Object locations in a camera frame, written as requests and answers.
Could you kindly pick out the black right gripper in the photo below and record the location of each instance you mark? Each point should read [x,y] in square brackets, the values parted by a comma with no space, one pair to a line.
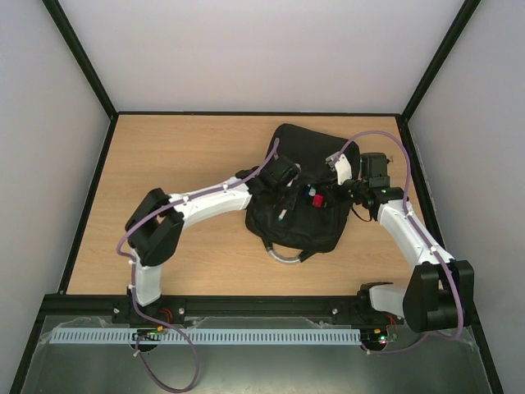
[342,191]

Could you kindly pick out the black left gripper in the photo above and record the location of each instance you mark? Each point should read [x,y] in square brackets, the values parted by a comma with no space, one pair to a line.
[294,202]

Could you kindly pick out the pink highlighter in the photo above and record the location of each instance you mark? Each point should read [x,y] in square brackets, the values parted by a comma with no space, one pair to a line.
[318,201]

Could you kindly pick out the black student bag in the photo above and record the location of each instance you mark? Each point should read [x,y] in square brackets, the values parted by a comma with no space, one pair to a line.
[307,229]

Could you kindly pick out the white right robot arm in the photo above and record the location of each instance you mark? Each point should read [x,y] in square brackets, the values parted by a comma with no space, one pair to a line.
[439,295]

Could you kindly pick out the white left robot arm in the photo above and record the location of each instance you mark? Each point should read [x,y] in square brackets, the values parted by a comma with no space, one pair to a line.
[153,231]

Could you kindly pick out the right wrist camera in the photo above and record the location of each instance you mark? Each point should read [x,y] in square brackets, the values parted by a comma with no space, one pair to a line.
[339,164]

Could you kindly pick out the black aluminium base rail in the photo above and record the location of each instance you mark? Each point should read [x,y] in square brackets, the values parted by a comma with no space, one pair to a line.
[351,309]

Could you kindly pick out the grey slotted cable duct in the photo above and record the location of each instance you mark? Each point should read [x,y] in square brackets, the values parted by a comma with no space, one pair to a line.
[207,336]

